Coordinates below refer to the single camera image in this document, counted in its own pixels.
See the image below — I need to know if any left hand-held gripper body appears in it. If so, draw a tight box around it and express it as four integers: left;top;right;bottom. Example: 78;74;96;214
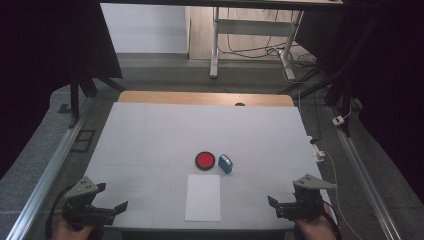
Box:
62;176;116;231

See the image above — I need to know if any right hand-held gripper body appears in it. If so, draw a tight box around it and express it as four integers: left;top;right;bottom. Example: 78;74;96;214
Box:
276;173;338;221

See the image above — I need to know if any blue stamp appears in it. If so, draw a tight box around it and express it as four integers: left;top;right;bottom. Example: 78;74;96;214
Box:
217;153;234;175

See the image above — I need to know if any white paper sheet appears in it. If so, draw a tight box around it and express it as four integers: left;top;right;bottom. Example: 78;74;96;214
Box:
184;174;222;223

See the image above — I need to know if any round red ink pad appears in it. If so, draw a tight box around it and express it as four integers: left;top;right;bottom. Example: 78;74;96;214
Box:
194;151;217;172

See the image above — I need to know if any person's right hand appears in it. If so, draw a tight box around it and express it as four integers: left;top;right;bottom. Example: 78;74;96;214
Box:
294;204;338;240

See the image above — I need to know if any person's left hand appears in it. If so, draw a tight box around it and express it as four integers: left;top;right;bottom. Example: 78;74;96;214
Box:
51;218;97;240

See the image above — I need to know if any white power strip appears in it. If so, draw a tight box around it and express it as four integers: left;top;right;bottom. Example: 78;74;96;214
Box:
308;135;326;163

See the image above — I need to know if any white table cover board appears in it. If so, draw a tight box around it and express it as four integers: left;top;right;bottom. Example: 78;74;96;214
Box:
81;101;340;231

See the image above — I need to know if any black metal stand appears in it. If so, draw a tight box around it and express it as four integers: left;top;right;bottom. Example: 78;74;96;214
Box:
68;74;127;129
278;13;384;138

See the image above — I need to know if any wooden table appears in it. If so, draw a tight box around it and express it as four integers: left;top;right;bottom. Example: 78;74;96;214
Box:
118;90;295;108

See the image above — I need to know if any black curtain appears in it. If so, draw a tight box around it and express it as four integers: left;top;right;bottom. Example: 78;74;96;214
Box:
294;0;424;204
0;0;124;181

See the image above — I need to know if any white-legged desk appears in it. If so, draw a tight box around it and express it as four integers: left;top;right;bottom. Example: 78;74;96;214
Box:
99;0;344;81

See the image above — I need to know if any left hand-held gripper black cable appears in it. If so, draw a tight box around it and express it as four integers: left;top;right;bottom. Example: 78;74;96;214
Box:
45;182;78;240

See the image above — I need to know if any hand-held gripper black cable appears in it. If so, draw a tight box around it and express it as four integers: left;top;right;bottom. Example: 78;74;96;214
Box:
45;182;78;240
319;203;343;240

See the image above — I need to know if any right hand-held gripper black cable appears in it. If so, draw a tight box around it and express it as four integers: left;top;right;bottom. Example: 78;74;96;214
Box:
319;203;343;240

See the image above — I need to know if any aluminium rail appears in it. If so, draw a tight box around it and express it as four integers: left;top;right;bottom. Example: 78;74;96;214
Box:
6;99;92;240
328;106;403;240

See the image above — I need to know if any long white cable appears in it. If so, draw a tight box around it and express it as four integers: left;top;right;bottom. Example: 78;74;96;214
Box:
323;150;364;240

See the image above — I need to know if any tangle of black floor cables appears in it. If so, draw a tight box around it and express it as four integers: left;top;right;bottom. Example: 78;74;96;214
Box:
218;8;318;84

